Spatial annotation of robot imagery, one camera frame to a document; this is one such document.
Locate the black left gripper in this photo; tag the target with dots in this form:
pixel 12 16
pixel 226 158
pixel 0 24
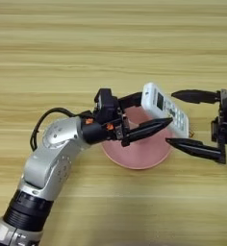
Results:
pixel 96 131

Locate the white remote control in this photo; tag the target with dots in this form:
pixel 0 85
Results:
pixel 160 102

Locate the pink round plate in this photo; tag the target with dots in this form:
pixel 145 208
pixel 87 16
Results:
pixel 141 157

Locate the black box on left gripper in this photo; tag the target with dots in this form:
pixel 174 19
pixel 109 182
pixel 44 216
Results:
pixel 105 102

